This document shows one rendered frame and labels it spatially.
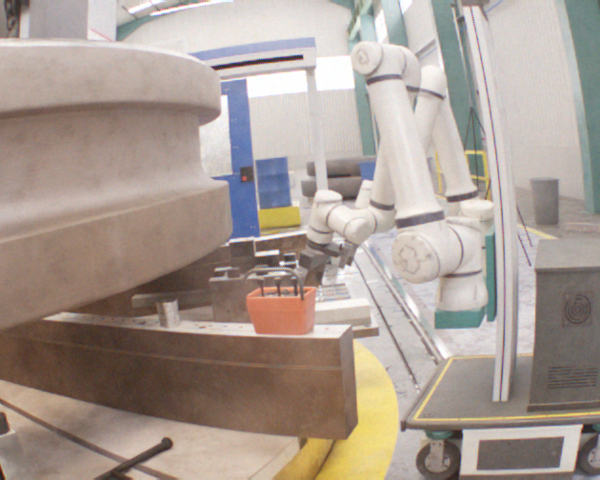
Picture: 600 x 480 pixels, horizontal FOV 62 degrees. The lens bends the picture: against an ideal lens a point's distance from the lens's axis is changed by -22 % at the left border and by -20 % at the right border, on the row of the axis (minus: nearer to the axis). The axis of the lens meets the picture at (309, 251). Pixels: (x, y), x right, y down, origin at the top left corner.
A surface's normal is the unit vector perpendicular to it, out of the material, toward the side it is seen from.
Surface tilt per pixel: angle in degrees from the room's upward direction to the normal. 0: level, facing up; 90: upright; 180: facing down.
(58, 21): 90
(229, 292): 90
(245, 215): 90
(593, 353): 90
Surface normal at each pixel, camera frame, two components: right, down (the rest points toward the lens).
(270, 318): -0.29, 0.29
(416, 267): -0.66, 0.34
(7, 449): 0.73, 0.04
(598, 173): 0.02, 0.15
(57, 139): 0.88, -0.01
